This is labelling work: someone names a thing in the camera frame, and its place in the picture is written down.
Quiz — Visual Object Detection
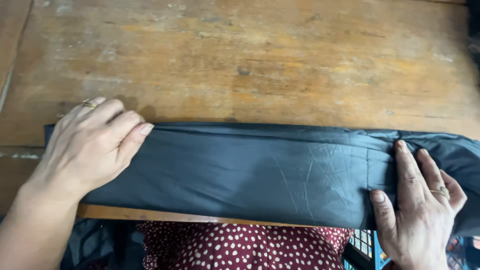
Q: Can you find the person's right hand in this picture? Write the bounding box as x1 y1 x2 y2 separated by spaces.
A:
369 140 468 260

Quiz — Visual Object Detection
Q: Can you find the person's left hand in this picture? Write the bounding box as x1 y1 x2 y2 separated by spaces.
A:
22 97 155 203

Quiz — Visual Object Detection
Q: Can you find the dark grey fabric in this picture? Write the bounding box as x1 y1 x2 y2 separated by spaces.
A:
44 122 480 238

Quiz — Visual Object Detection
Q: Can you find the colourful patterned item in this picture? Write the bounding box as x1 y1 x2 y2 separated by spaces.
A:
446 235 480 270

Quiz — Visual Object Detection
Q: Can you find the blue patterned box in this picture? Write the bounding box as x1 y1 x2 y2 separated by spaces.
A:
343 229 391 270

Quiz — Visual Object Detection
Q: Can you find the black cloth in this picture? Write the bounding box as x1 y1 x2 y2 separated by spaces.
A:
60 218 145 270

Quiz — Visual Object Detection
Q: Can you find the red white-dotted dress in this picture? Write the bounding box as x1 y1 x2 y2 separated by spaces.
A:
136 220 354 270

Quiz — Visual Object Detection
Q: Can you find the gold finger ring with stone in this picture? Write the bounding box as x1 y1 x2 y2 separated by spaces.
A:
430 186 451 200

